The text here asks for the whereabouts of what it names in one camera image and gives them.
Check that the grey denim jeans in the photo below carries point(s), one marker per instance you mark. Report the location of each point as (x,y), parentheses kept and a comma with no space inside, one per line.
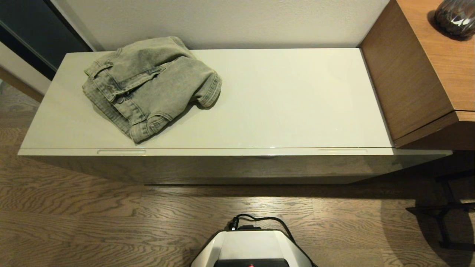
(148,85)

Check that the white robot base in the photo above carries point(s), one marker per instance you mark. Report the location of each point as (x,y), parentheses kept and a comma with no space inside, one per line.
(252,246)

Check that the white low drawer cabinet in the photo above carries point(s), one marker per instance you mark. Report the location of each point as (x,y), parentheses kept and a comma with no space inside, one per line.
(297,100)

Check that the brown wooden desk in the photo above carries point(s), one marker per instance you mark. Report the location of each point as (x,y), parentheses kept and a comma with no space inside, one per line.
(408,74)

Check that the black metal stand legs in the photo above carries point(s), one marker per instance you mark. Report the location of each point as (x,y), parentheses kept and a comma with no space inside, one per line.
(445,209)

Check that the dark glass vase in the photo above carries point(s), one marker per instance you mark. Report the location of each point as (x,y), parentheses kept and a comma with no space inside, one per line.
(454,18)

